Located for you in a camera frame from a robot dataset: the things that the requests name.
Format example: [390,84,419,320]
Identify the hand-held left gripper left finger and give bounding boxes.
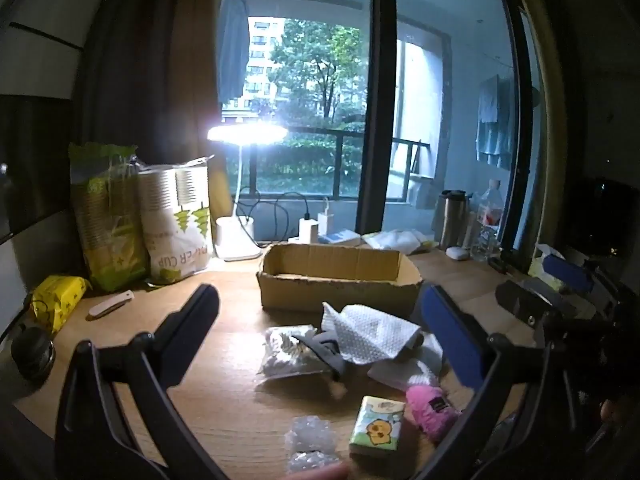
[55,284,221,480]

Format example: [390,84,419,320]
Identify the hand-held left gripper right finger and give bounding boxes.
[415,285,573,480]

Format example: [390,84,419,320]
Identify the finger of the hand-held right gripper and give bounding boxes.
[495,279,568,333]
[542,254,597,295]

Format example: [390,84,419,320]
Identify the white soft cloth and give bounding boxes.
[367,332,445,393]

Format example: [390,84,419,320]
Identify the white paper towel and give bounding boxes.
[321,302,422,365]

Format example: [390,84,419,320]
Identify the pink fluffy toy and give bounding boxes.
[405,384,462,443]

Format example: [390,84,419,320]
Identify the clear cotton swab bag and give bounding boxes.
[257,326,333,377]

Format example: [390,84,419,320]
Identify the brown cardboard box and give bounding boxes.
[256,242,422,317]

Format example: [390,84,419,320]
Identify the duck print tissue packet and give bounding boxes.
[348,395,407,462]

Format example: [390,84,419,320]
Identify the clear bubble wrap piece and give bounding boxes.
[285,416,337,455]
[287,451,337,473]

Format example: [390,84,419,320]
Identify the yellow and white packet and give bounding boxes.
[529,242,566,281]

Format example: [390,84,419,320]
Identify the dark computer case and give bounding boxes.
[562,177,640,261]

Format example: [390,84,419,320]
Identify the white folding knife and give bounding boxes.
[88,291,136,319]

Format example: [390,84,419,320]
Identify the white desk lamp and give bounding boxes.
[207,124,289,262]

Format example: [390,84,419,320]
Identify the clear water bottle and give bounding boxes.
[471,179,502,261]

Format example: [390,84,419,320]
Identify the white paper cup bag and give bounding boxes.
[137,156,216,283]

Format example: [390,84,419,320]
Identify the white plastic bag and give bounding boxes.
[361,229,438,256]

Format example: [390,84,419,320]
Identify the steel thermos mug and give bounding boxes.
[433,190,468,250]

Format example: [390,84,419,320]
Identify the green paper cup bag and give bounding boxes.
[69,142,150,292]

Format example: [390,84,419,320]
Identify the yellow tissue pack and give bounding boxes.
[30,275,92,336]

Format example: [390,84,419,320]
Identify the blue and white box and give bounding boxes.
[317,229,362,247]

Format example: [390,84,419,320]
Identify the small white charger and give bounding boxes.
[318,197,335,235]

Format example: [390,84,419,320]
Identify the black round object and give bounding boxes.
[11,326,56,381]

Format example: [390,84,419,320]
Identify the hanging light blue towel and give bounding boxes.
[476,75,516,167]

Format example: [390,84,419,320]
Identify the black balcony railing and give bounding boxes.
[225,127,432,202]

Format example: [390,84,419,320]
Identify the dark monitor screen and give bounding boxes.
[0,95,78,243]

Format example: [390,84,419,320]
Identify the brown curtain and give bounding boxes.
[75,0,227,181]

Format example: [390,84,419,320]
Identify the hanging dark garment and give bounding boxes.
[216,0,250,105]

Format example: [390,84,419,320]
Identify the black cable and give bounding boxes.
[235,191,312,242]

